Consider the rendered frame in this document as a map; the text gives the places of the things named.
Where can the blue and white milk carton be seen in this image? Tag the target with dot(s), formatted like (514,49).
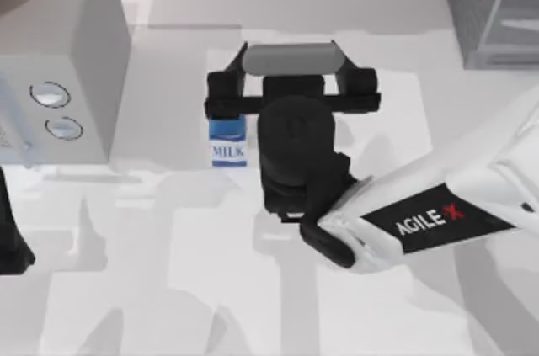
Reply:
(228,150)

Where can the pale grey rounded box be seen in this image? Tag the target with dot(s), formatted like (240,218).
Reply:
(290,59)

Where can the grey cabinet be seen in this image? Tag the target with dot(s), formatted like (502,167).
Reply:
(492,6)

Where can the pale microwave oven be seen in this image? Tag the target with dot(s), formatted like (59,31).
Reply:
(71,36)

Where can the small round microwave knob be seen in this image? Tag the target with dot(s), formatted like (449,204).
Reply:
(64,128)

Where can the large round microwave knob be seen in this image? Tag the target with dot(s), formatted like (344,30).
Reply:
(49,95)

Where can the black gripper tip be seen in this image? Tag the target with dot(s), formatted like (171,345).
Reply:
(12,238)

